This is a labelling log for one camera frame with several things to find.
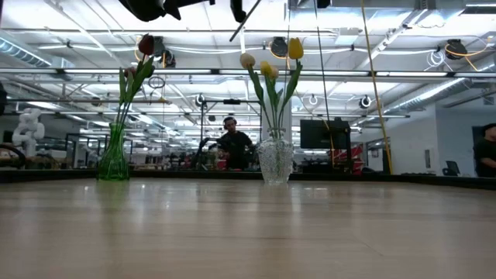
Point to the yellow artificial tulip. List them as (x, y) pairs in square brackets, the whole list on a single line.
[(265, 67), (295, 48)]

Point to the white robot figure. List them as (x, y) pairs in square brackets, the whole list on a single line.
[(29, 128)]

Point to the cream white artificial tulip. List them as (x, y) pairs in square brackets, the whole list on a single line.
[(247, 60)]

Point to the clear glass vase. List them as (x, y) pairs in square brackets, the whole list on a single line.
[(276, 162)]

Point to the red artificial tulip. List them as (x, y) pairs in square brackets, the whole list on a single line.
[(146, 43), (129, 71)]

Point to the dark purple artificial tulip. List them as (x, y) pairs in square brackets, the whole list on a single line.
[(236, 31)]

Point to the peach artificial tulip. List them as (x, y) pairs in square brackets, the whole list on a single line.
[(274, 72)]

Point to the green glass vase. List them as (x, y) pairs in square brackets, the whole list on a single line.
[(113, 162)]

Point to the black metal rig frame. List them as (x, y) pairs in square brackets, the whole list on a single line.
[(232, 101)]

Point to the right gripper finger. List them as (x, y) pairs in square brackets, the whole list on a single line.
[(238, 11)]

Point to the person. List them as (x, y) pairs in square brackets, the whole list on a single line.
[(234, 149), (486, 155)]

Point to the black office chair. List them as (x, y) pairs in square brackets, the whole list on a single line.
[(451, 167)]

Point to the red metal rack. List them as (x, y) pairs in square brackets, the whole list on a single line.
[(348, 157)]

